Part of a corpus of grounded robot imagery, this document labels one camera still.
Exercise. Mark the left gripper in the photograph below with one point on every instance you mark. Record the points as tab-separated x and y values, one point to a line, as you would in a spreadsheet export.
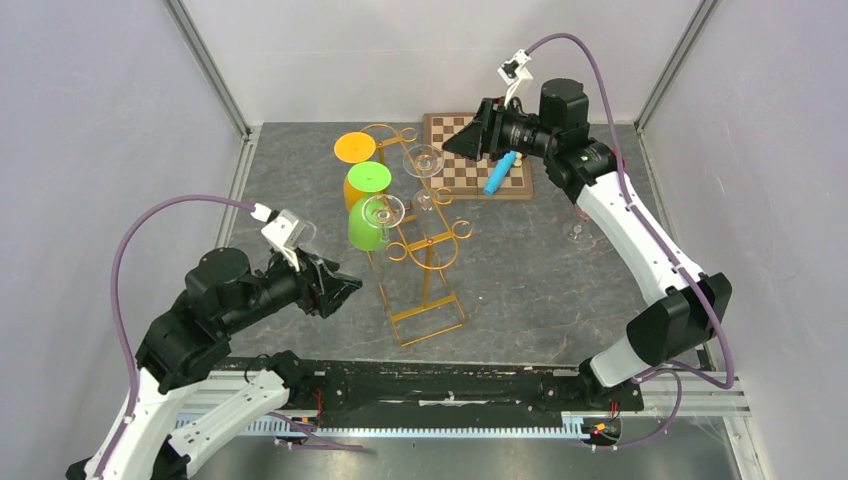
333	288

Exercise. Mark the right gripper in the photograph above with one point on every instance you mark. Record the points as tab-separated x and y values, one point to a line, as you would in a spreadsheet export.
484	134

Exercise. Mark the clear wine glass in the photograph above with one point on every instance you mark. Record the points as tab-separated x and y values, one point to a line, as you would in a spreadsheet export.
423	162
578	229
382	213

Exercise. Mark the gold wire glass rack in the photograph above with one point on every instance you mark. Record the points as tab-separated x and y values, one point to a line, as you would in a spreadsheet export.
411	265

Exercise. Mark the green plastic wine glass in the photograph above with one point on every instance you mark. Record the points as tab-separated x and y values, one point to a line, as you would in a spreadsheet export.
359	233

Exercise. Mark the red plastic wine glass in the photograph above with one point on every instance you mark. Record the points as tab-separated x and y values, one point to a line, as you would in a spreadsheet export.
620	160

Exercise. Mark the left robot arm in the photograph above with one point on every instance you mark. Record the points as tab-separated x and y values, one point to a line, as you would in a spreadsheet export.
183	345

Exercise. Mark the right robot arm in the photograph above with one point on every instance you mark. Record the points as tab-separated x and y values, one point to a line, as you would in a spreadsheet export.
684	305

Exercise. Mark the orange plastic wine glass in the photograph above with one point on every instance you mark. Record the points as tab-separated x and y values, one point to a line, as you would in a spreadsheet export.
356	149

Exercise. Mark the wooden chessboard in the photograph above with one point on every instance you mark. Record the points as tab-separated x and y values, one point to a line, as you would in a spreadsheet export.
466	179

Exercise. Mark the blue cylinder tube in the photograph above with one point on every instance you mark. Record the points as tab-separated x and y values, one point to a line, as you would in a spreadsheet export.
501	169

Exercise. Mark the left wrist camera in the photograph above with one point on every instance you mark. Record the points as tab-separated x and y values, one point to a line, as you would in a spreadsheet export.
287	233

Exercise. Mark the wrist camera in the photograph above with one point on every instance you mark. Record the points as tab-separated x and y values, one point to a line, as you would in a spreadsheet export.
516	75
287	233

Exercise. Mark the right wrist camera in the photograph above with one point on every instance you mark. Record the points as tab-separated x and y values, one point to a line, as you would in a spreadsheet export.
516	75

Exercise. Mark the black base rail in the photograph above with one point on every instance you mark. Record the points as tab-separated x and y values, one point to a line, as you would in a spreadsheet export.
373	394

